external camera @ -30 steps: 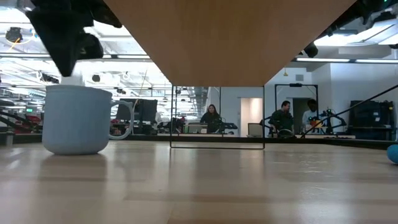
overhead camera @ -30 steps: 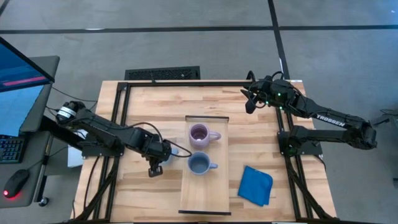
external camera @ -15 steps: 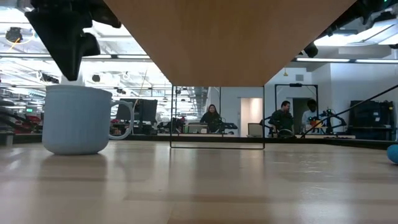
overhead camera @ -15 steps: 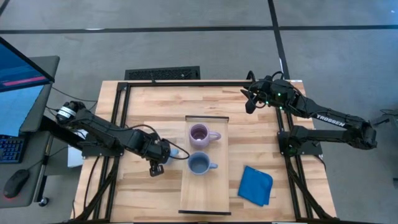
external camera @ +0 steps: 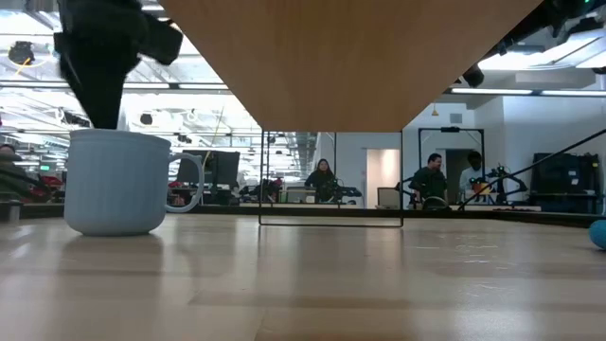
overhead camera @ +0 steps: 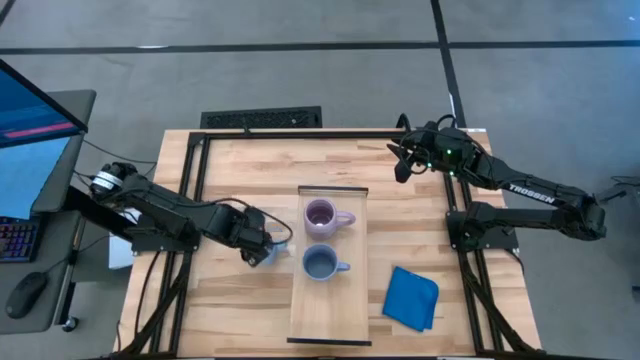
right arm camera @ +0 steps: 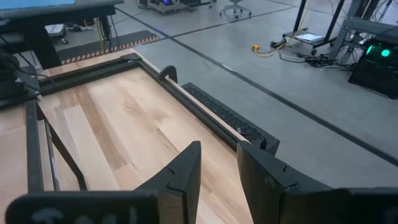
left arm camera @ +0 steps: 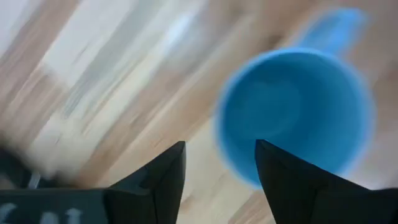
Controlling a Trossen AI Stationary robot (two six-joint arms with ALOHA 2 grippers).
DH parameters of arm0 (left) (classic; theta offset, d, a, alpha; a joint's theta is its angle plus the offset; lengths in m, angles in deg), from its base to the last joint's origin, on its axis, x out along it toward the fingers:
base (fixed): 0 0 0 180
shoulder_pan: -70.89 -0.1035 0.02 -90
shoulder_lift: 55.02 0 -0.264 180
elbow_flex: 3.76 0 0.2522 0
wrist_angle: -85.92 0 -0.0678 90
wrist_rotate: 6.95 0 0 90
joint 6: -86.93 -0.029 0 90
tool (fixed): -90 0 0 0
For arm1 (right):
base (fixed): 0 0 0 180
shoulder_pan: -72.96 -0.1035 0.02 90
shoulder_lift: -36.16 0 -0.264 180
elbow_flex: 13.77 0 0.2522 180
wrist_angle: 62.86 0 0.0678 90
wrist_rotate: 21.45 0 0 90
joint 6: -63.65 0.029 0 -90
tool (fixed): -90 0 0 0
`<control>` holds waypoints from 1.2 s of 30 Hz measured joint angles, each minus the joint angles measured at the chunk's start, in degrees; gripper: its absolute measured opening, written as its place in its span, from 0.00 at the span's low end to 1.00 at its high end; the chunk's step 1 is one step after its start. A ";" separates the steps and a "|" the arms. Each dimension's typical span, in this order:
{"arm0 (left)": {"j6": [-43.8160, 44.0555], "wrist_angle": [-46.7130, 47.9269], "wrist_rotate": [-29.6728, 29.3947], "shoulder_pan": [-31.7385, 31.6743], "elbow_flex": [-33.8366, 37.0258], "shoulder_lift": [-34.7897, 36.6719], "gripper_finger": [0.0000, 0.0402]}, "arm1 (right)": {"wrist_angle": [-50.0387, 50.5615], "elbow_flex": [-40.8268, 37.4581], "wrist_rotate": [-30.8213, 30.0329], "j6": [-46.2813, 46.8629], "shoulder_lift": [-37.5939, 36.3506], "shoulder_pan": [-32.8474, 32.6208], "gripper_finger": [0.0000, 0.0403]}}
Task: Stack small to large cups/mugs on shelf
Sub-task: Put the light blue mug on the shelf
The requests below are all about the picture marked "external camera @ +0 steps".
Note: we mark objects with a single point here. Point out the black table frame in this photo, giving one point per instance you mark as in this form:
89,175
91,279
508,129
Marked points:
227,209

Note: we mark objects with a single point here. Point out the small grey cylinder post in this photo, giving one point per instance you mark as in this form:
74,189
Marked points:
14,213

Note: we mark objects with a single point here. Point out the black round ceiling fixture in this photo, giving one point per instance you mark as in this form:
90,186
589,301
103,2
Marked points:
146,119

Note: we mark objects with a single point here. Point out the yellow hanging lamp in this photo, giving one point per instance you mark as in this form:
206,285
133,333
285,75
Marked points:
434,113

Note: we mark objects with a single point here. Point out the person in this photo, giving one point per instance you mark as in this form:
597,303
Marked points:
12,175
428,180
473,170
322,177

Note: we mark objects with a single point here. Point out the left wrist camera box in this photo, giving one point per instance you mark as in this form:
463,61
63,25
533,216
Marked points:
163,42

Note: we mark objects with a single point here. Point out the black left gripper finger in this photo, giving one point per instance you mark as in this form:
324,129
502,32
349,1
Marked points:
97,90
124,80

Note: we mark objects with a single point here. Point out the orange mug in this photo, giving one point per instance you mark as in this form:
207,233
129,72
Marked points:
482,188

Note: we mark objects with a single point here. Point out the black stand frame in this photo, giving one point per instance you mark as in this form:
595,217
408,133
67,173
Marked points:
450,129

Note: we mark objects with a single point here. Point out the dark background monitor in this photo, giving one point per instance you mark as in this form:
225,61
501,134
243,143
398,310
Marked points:
222,168

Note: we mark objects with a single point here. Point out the beige chair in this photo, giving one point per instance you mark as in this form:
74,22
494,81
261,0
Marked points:
388,198

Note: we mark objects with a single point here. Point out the grey wall vent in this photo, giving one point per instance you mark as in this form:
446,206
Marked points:
456,118

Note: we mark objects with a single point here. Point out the black cabinet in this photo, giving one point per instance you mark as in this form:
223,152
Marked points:
573,184

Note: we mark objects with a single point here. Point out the light blue ribbed mug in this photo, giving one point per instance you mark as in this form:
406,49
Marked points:
116,184

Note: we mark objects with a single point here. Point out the blue ball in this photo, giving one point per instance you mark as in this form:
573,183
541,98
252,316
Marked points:
599,234

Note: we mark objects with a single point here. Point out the ceiling light strip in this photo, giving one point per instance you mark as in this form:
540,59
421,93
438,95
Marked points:
573,93
492,91

